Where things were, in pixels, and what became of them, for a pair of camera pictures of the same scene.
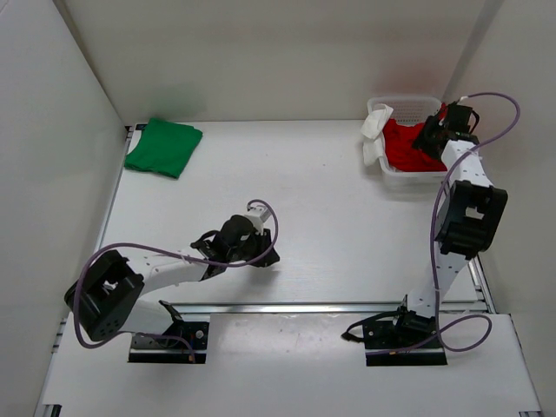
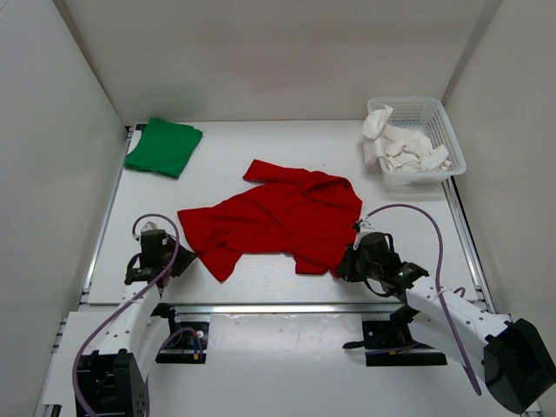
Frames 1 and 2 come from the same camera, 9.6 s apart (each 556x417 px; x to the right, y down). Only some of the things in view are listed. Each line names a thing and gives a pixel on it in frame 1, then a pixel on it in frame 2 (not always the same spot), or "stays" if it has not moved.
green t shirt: [162, 148] stays
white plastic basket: [408, 110] stays
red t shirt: [400, 155] -> [312, 218]
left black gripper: [263, 241] -> [185, 257]
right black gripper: [433, 128] -> [346, 269]
